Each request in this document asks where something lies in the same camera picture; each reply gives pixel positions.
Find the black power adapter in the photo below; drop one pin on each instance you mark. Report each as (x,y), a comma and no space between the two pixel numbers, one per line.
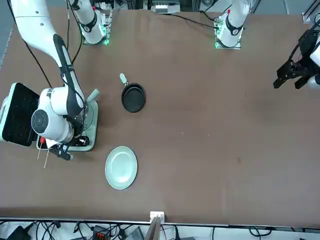
(17,233)

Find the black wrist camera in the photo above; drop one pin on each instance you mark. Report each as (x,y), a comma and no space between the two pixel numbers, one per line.
(61,152)

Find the pale green round plate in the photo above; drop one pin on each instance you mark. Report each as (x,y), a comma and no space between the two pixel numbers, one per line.
(121,168)

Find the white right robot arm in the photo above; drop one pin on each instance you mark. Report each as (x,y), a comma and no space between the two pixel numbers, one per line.
(37,27)

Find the knobbly orange sausage skewer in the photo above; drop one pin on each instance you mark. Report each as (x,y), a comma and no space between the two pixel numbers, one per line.
(46,158)

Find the black device with orange display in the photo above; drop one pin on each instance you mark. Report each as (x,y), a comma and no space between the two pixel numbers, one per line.
(101,233)

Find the aluminium profile post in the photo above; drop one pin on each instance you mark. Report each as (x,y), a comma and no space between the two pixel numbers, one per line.
(156,225)

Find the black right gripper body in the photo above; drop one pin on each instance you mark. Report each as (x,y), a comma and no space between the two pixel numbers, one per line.
(75,125)

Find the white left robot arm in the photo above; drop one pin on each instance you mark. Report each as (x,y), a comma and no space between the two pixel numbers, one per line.
(233,22)

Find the grey power adapter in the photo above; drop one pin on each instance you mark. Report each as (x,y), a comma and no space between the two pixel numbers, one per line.
(137,234)

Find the smooth red sausage skewer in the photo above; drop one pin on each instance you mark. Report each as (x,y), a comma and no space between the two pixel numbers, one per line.
(42,140)

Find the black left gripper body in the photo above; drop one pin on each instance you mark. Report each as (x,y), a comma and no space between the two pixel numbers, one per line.
(307,47)

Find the pale green multifunctional cooking machine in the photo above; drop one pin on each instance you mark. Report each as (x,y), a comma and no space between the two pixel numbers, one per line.
(93,130)

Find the aluminium frame rack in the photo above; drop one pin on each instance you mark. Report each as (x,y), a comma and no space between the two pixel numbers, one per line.
(310,12)

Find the white power strip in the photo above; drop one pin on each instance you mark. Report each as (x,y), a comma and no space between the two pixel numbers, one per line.
(167,8)

